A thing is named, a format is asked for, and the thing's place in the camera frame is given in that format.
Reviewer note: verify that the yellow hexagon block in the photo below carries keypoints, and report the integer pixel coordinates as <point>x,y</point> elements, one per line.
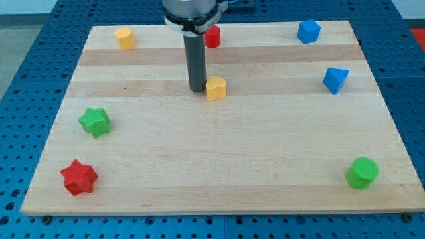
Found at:
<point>125,38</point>

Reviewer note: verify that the red cylinder block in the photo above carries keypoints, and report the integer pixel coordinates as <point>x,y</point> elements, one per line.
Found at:
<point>212,37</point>

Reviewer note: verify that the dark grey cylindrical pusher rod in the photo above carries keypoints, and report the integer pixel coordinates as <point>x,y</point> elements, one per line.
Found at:
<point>196,66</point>

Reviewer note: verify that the red star block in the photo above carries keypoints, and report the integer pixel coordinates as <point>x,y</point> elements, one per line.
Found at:
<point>79,178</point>

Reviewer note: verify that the green cylinder block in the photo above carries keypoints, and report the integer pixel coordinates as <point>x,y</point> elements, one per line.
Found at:
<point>362,172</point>

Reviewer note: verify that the yellow heart block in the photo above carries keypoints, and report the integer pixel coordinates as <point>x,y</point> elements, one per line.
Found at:
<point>216,88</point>

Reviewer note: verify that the green star block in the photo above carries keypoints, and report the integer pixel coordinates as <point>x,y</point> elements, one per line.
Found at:
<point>95,121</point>

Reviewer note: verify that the blue cube block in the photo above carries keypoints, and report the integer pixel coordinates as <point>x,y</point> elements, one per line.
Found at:
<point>308,31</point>

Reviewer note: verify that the light wooden board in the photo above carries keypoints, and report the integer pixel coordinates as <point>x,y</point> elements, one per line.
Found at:
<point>279,143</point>

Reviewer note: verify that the blue triangle block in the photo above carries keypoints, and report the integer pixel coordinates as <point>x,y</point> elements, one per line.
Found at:
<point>334,79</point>

